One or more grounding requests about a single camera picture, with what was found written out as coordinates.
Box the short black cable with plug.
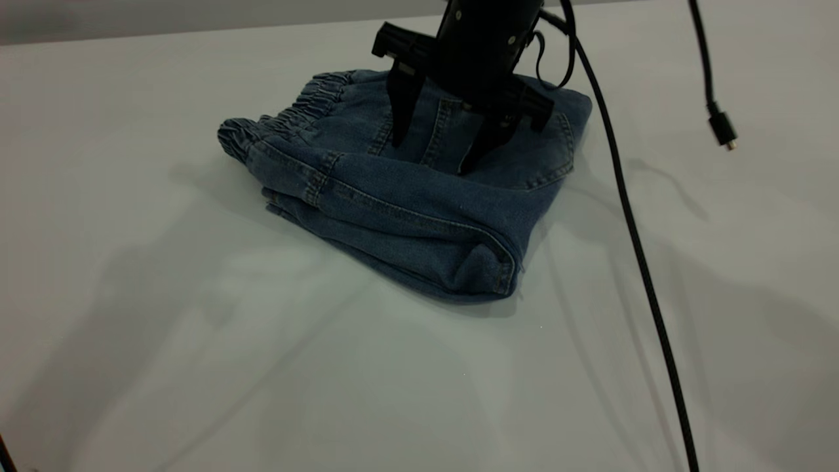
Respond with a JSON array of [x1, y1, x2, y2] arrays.
[[687, 0, 739, 153]]

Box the long black braided cable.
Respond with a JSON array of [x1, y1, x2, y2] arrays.
[[537, 7, 701, 472]]

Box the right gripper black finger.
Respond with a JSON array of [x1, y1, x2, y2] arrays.
[[387, 60, 427, 148], [458, 111, 522, 176]]

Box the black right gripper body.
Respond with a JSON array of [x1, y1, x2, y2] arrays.
[[372, 23, 555, 132]]

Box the blue denim pants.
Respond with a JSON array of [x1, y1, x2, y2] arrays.
[[218, 69, 594, 304]]

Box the right wrist camera black cable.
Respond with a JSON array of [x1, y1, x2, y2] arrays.
[[534, 0, 577, 89]]

